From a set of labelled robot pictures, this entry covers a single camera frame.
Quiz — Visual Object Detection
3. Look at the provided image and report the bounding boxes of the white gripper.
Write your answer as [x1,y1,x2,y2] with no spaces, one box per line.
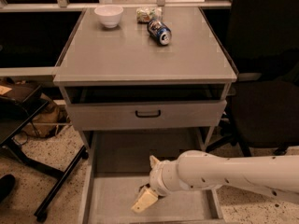
[131,155,182,213]

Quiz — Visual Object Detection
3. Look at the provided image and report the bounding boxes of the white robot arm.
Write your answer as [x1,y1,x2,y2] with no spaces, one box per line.
[131,150,299,213]

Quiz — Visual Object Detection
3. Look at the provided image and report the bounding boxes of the open grey lower drawer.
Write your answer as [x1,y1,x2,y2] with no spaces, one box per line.
[78,129,225,224]

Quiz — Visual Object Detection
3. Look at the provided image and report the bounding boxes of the closed grey upper drawer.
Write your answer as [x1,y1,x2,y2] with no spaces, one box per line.
[66,100,226,131]

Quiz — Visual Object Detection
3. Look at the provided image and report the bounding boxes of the grey drawer cabinet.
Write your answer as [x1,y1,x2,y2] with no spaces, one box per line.
[52,6,238,224]

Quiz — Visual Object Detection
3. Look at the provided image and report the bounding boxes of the blue soda can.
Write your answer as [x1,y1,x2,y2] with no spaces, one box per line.
[147,20,172,46]

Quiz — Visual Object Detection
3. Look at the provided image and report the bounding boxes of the brown bag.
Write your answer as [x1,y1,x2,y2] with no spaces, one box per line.
[0,79,68,139]

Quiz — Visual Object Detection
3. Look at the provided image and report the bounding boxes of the black shoe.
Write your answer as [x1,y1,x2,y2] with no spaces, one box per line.
[0,175,16,202]

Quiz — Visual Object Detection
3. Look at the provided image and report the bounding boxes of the black side table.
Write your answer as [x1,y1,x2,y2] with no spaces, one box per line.
[0,85,88,223]

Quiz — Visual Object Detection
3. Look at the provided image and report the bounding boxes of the green white snack bag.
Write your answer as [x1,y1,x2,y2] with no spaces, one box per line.
[136,7,162,23]

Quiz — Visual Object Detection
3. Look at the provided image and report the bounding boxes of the white bowl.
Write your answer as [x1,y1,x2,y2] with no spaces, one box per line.
[94,5,123,28]

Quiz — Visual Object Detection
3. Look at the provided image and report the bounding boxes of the black office chair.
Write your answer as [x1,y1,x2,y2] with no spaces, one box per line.
[203,0,299,156]

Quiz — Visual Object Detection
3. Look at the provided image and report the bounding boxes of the black drawer handle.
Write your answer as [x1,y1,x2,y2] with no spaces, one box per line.
[135,110,161,119]

